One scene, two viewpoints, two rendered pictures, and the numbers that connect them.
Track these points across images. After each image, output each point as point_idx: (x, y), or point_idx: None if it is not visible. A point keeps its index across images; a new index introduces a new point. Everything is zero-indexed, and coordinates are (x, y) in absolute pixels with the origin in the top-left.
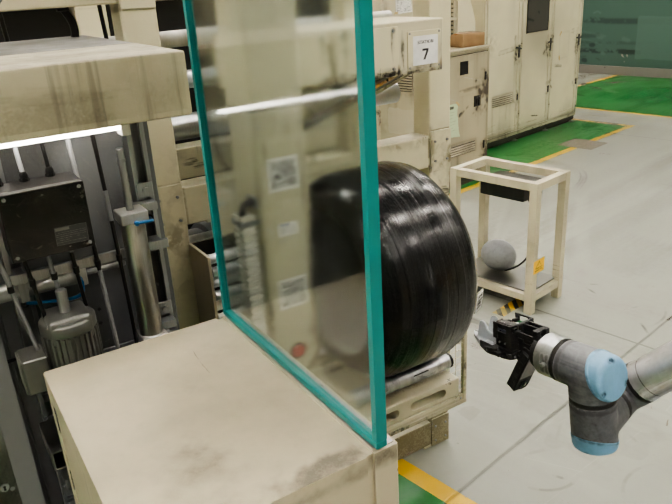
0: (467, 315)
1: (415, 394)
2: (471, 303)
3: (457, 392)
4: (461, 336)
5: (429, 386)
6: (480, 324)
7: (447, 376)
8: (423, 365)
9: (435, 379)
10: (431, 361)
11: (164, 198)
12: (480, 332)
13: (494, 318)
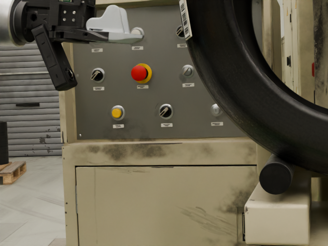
0: (184, 35)
1: (258, 187)
2: (180, 14)
3: (245, 235)
4: (204, 84)
5: (260, 193)
6: (123, 14)
7: (261, 201)
8: (273, 156)
9: (269, 196)
10: (273, 158)
11: None
12: (124, 27)
13: (112, 9)
